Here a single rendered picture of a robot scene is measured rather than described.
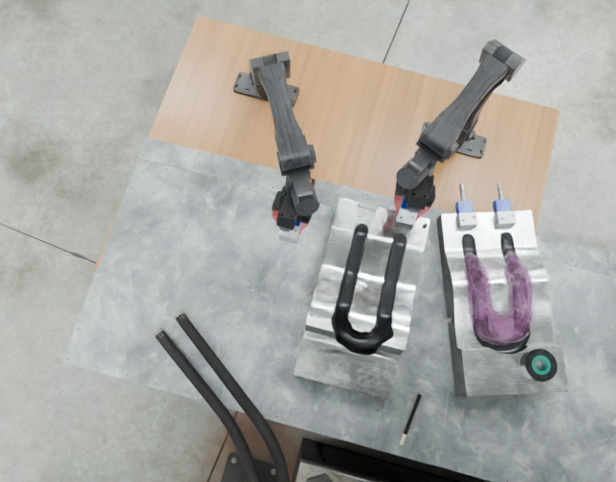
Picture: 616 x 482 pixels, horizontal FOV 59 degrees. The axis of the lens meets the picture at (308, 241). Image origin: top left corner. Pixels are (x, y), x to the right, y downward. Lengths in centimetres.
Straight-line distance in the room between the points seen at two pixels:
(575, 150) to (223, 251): 182
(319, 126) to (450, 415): 92
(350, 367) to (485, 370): 34
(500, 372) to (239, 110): 107
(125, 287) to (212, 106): 61
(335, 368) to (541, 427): 58
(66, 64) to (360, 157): 176
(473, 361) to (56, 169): 203
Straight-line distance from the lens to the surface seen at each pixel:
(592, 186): 282
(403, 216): 149
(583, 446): 171
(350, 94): 179
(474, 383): 149
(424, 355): 158
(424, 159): 133
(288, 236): 143
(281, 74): 131
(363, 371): 149
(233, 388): 146
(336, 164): 168
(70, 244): 264
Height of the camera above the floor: 234
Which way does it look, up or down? 75 degrees down
